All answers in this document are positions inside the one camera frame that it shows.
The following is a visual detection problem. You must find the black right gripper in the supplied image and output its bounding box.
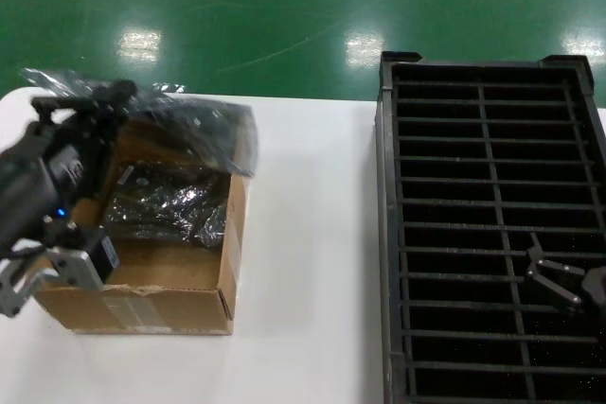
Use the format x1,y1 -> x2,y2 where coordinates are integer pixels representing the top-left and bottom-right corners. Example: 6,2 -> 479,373
524,232 -> 606,314

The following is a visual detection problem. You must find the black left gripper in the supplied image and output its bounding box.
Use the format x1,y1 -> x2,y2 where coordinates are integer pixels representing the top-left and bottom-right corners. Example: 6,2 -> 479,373
0,79 -> 139,254

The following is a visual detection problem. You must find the translucent grey antistatic bag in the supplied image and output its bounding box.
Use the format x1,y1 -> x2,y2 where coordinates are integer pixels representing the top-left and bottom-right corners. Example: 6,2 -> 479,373
18,67 -> 260,179

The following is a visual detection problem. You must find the bagged graphics card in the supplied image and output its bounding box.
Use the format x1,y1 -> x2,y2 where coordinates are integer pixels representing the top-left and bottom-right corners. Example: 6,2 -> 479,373
101,162 -> 234,250

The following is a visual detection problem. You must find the black slotted plastic container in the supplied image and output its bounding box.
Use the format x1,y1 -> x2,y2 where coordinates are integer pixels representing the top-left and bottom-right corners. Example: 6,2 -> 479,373
373,50 -> 606,404

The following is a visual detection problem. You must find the brown cardboard box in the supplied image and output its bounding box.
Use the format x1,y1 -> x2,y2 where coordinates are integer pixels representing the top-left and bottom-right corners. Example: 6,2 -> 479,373
32,105 -> 259,337

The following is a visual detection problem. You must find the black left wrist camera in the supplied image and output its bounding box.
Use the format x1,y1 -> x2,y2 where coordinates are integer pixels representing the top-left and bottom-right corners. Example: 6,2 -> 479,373
87,233 -> 120,288

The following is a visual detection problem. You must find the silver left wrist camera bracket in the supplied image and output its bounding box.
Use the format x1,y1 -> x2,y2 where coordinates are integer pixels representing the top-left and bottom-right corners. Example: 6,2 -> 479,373
0,247 -> 103,320

